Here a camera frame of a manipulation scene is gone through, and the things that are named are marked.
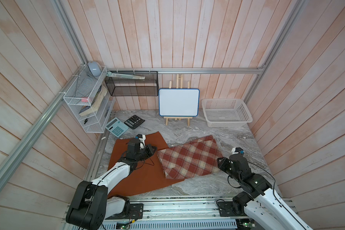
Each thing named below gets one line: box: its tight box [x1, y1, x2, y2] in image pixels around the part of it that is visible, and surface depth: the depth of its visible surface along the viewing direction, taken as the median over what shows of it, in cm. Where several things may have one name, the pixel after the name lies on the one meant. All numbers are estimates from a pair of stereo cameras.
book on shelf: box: [78, 84, 108, 117], surface depth 83 cm
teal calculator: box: [105, 117, 129, 138], surface depth 109 cm
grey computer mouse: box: [87, 60, 102, 77], surface depth 84 cm
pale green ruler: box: [106, 71, 146, 80], surface depth 92 cm
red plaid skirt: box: [157, 135, 223, 180], surface depth 90 cm
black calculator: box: [124, 115, 146, 130], surface depth 113 cm
